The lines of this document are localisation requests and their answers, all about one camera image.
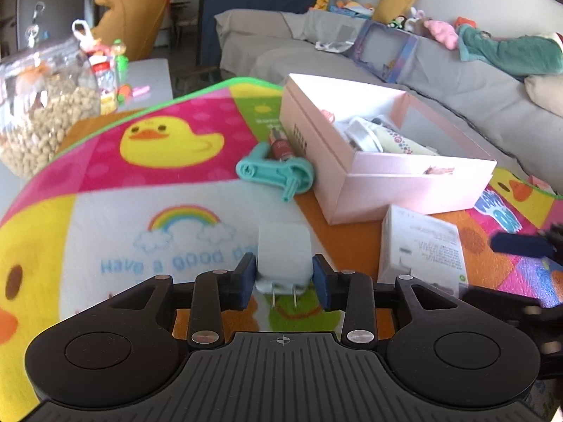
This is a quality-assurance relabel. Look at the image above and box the grey covered sofa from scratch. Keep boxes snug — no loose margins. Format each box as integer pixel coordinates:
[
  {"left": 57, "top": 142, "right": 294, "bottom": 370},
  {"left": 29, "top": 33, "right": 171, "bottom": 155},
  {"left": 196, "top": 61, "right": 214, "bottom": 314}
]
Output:
[{"left": 215, "top": 9, "right": 563, "bottom": 194}]

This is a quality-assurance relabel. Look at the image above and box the purple window toy box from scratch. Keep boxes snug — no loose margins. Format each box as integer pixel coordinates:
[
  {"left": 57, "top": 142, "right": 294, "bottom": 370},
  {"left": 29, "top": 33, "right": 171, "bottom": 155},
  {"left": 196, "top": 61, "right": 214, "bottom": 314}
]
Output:
[{"left": 352, "top": 20, "right": 419, "bottom": 83}]

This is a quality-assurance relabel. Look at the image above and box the glass jar of nuts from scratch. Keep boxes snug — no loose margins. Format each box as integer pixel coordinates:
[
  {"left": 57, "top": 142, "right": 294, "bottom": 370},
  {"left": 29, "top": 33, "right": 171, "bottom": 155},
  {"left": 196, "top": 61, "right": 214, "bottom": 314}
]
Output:
[{"left": 0, "top": 37, "right": 103, "bottom": 177}]

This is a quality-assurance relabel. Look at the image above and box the yellow covered chair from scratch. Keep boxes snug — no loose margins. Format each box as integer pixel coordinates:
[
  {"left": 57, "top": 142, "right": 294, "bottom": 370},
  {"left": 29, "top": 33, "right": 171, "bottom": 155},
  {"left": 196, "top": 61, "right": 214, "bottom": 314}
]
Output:
[{"left": 91, "top": 0, "right": 170, "bottom": 61}]

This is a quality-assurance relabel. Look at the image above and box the pink plush toy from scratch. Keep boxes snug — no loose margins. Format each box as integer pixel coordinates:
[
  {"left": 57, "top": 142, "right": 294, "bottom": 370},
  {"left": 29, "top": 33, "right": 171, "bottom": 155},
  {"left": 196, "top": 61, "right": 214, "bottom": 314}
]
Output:
[{"left": 424, "top": 20, "right": 459, "bottom": 49}]

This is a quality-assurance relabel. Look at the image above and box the cream lotion tube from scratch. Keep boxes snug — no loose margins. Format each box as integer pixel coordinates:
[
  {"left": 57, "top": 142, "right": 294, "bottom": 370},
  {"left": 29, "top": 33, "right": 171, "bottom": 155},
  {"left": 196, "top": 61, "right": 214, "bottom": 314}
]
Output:
[{"left": 372, "top": 121, "right": 441, "bottom": 156}]

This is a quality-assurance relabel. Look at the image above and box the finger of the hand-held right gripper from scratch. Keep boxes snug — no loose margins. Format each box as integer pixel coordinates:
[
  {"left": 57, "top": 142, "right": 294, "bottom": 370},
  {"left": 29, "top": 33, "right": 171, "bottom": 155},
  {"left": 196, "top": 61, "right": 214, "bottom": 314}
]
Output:
[{"left": 490, "top": 223, "right": 563, "bottom": 264}]

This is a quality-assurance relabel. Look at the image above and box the white packaging box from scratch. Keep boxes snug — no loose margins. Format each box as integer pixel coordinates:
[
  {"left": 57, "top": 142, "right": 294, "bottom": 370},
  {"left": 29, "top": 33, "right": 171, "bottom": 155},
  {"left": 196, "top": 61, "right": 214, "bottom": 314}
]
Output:
[{"left": 377, "top": 204, "right": 469, "bottom": 291}]

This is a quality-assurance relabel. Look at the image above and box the teal blanket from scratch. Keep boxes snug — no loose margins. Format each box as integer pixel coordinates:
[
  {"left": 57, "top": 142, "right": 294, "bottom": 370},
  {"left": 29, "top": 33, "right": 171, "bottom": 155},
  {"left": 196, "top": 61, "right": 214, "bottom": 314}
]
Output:
[{"left": 457, "top": 24, "right": 563, "bottom": 75}]

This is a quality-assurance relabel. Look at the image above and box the colourful cartoon play mat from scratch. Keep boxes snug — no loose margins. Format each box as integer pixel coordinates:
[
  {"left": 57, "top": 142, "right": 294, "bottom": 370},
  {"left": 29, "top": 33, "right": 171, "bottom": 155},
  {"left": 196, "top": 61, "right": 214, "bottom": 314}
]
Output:
[{"left": 0, "top": 77, "right": 563, "bottom": 409}]

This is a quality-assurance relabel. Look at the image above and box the white wall charger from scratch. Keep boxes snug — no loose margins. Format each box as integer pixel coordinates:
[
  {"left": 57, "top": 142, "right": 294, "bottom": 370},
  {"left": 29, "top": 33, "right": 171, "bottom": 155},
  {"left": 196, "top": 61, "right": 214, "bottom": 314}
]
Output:
[{"left": 254, "top": 225, "right": 314, "bottom": 306}]

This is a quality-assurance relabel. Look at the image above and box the teal plastic clip tool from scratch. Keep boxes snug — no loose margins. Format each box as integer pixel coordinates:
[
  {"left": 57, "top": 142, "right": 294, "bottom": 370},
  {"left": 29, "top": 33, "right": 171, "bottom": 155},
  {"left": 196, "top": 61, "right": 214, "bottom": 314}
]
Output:
[{"left": 236, "top": 145, "right": 316, "bottom": 203}]

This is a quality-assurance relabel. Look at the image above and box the pink cardboard box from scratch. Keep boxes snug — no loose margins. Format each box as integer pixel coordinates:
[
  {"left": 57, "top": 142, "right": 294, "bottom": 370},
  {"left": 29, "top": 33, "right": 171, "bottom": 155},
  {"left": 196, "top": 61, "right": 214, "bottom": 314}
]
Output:
[{"left": 279, "top": 74, "right": 498, "bottom": 226}]

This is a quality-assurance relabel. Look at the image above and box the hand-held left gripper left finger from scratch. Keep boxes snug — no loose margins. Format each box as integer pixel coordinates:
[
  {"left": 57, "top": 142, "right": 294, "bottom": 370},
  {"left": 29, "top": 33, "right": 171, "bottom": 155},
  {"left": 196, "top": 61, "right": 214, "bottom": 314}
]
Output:
[{"left": 108, "top": 252, "right": 258, "bottom": 347}]

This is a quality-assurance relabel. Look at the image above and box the white plastic bag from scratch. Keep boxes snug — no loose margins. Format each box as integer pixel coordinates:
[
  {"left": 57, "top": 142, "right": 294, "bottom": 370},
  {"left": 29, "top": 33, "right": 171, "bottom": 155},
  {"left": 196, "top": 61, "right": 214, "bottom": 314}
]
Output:
[{"left": 71, "top": 20, "right": 104, "bottom": 53}]

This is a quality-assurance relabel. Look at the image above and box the red cap snack jar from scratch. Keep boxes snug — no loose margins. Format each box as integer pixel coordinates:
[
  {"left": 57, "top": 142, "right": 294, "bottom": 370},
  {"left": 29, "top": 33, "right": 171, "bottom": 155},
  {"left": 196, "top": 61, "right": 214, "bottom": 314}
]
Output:
[{"left": 90, "top": 57, "right": 119, "bottom": 115}]

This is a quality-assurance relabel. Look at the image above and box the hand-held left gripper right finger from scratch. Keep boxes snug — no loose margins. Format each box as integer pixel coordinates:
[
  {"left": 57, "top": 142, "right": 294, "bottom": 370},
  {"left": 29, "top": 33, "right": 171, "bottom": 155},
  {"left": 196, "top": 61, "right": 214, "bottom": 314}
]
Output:
[{"left": 312, "top": 254, "right": 460, "bottom": 347}]

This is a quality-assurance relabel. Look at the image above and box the green toy bottle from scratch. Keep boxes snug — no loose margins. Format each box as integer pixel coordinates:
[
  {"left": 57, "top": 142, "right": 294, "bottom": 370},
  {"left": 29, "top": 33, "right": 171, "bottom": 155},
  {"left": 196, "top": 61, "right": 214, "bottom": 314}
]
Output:
[{"left": 112, "top": 39, "right": 130, "bottom": 89}]

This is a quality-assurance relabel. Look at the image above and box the white handled stick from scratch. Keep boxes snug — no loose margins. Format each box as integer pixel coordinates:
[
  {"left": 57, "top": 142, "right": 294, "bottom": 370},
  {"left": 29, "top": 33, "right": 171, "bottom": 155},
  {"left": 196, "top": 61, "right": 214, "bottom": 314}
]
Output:
[{"left": 26, "top": 2, "right": 45, "bottom": 40}]

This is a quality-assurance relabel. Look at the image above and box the white bunny plush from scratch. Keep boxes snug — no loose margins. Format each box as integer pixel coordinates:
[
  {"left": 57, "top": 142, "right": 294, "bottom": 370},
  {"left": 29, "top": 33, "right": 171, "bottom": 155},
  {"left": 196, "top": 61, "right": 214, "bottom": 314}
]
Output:
[{"left": 405, "top": 8, "right": 426, "bottom": 36}]

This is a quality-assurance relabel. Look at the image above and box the small red bottle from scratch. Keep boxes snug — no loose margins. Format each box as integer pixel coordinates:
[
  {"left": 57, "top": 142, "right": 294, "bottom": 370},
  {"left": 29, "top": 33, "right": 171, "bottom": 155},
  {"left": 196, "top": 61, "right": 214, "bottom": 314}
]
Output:
[{"left": 268, "top": 127, "right": 293, "bottom": 161}]

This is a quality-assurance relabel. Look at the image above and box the beige cushion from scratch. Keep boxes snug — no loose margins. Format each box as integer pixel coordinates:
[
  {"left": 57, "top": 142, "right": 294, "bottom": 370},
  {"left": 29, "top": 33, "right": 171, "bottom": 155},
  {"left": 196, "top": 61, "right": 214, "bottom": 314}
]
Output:
[{"left": 523, "top": 75, "right": 563, "bottom": 130}]

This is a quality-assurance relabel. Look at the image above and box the white low table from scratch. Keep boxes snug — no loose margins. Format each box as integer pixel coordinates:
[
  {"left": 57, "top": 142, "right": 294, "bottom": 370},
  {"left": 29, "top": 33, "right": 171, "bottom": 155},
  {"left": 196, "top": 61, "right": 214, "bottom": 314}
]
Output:
[{"left": 116, "top": 58, "right": 173, "bottom": 110}]

